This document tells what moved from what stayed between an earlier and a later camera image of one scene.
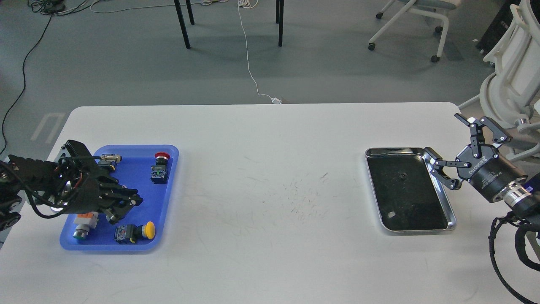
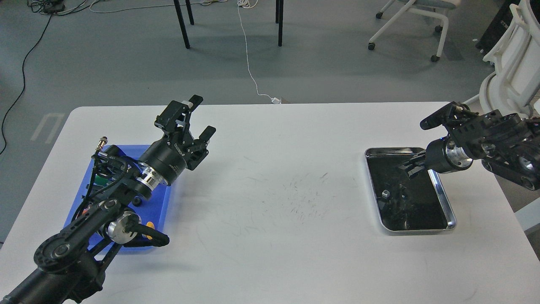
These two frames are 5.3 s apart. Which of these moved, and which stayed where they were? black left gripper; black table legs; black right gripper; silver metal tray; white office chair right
Moved: black left gripper; black right gripper
Stayed: black table legs; white office chair right; silver metal tray
